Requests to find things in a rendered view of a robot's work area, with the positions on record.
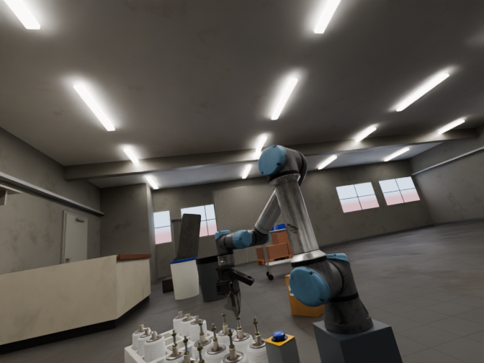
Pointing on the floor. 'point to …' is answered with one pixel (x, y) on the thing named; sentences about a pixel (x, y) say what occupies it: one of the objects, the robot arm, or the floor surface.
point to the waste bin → (209, 278)
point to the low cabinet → (70, 299)
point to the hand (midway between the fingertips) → (238, 312)
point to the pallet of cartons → (279, 248)
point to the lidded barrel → (185, 278)
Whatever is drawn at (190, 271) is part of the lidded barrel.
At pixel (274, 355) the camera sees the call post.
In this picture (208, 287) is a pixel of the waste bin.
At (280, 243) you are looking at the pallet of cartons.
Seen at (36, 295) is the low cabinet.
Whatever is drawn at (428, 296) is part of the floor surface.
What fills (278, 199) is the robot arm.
